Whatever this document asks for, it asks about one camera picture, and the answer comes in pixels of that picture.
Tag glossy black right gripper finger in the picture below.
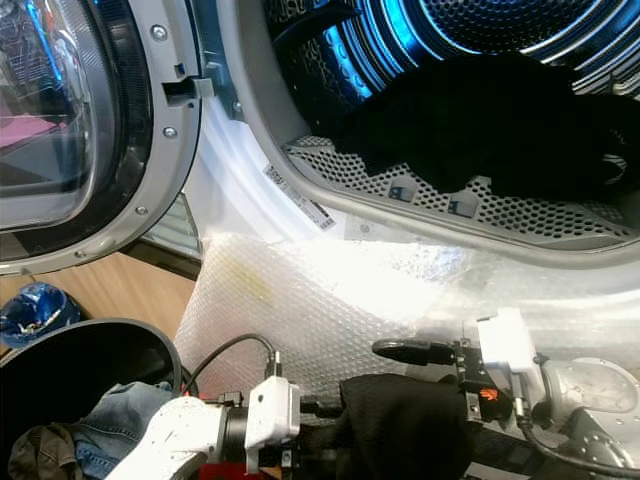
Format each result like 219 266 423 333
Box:
372 338 461 366

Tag white barcode label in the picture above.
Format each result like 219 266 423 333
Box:
263 163 336 231

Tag dark brown garment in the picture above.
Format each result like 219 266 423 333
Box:
8 423 86 480

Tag black plastic laundry bucket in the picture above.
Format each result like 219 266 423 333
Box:
0 317 186 480

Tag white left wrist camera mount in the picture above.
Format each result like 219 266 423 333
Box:
245 375 303 476

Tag red metal stool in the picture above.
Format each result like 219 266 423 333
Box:
195 462 266 480

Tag plain black garment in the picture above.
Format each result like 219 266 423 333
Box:
305 373 481 480

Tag black clothes pile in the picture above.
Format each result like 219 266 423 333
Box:
335 50 631 201

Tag clear bubble wrap sheet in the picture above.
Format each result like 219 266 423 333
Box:
175 235 640 401

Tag blue plastic bin bag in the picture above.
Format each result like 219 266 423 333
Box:
0 282 79 349

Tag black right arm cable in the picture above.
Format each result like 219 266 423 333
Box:
515 395 640 479

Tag yellow sticker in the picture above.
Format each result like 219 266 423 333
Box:
225 258 273 301

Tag round glass washer door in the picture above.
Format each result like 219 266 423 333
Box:
0 0 203 276

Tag blue denim jeans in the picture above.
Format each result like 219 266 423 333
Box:
75 380 181 480

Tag white front-load dryer machine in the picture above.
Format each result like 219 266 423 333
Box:
170 0 640 441

